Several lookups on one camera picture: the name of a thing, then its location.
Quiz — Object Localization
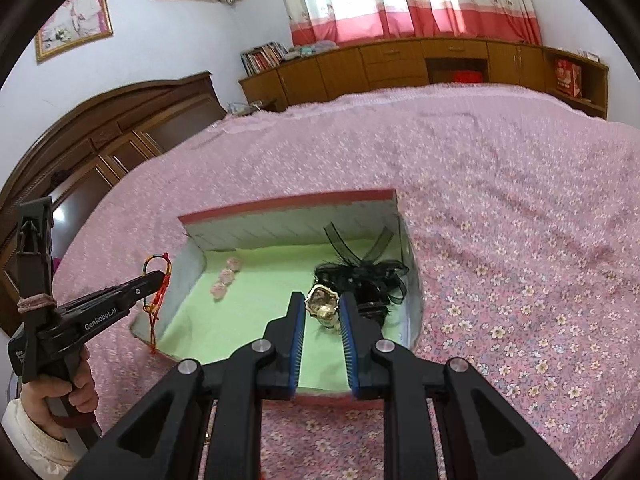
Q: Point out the person's left forearm white sleeve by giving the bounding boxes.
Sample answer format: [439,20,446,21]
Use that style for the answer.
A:
[0,399,77,480]

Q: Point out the pink floral bedspread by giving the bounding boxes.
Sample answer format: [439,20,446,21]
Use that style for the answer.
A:
[50,82,640,480]

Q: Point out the gold-framed wall picture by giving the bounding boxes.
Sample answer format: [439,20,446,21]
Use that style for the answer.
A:
[34,0,114,64]

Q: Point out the person's left hand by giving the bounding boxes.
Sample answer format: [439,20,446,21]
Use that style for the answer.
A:
[10,345,103,442]

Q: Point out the red gift box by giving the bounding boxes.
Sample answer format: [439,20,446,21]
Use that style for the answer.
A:
[554,57,584,99]

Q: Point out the black ribbon hair accessory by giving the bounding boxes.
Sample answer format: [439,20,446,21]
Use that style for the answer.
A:
[313,221,411,330]

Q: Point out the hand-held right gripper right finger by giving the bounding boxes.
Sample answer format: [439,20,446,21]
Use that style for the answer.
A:
[340,292,578,480]

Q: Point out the dark wooden headboard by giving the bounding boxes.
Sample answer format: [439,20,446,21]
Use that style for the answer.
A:
[0,71,229,337]

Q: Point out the white and pink curtains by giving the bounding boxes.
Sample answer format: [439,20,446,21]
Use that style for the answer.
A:
[270,0,544,47]

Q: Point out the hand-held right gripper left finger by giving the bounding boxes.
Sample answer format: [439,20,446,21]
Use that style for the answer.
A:
[65,291,307,480]

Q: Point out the long wooden cabinet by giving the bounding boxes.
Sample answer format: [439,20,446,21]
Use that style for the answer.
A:
[238,37,610,121]

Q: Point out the red string bracelet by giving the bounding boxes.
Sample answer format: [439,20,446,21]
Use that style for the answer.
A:
[141,252,172,356]

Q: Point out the folded cloths on cabinet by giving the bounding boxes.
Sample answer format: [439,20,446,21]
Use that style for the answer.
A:
[285,40,342,61]

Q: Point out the row of books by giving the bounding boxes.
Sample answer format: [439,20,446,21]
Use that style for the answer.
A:
[241,42,289,77]

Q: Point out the gold brooch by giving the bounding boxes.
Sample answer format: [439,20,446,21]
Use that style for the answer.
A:
[306,284,343,332]

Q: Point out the red-rimmed box with green lining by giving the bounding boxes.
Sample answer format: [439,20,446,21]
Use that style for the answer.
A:
[129,188,426,400]

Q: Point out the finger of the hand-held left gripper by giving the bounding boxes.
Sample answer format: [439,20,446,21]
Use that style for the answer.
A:
[111,270,167,312]

